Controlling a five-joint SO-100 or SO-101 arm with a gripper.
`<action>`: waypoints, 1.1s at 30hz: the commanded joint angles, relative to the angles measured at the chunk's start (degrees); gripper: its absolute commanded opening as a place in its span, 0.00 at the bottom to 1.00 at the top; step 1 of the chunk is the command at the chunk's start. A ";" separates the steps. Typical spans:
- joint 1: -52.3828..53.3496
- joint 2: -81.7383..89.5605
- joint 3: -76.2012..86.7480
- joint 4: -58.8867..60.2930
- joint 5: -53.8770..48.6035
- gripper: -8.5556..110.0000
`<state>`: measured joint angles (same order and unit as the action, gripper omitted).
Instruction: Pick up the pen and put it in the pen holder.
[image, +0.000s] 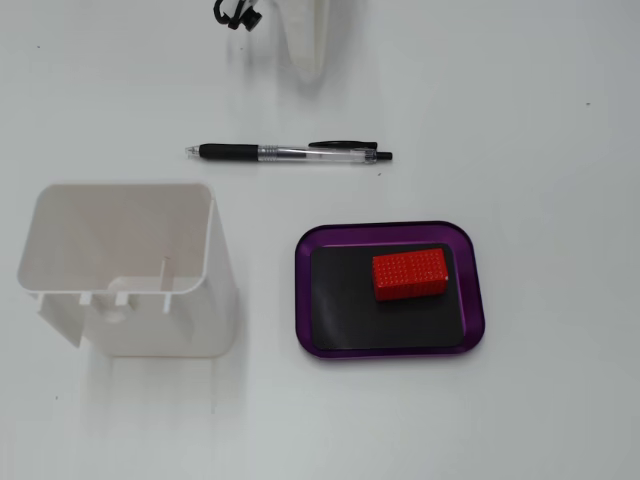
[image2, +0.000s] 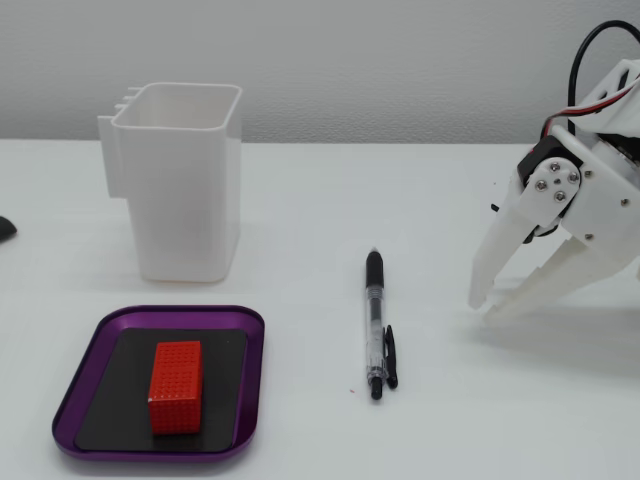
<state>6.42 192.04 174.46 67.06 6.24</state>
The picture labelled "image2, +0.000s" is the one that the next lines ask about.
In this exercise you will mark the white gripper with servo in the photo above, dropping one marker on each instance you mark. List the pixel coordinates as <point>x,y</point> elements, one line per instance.
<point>602,197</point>

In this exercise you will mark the black clear retractable pen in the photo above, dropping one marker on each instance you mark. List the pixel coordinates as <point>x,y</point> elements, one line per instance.
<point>374,310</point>

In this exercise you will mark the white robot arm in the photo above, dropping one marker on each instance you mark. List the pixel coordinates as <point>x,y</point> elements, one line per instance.
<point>625,75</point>

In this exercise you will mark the white plastic pen holder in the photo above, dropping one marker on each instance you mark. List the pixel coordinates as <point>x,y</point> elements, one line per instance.
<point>180,200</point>

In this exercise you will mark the purple metal tray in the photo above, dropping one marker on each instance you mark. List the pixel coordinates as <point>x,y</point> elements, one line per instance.
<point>252,350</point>

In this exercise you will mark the red studded block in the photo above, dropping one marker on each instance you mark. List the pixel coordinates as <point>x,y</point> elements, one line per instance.
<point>175,385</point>

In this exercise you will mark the black mat inside tray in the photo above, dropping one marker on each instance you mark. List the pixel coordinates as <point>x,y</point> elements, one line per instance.
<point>115,400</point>

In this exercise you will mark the black rounded object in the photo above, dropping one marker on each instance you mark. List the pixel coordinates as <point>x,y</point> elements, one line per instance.
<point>6,230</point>

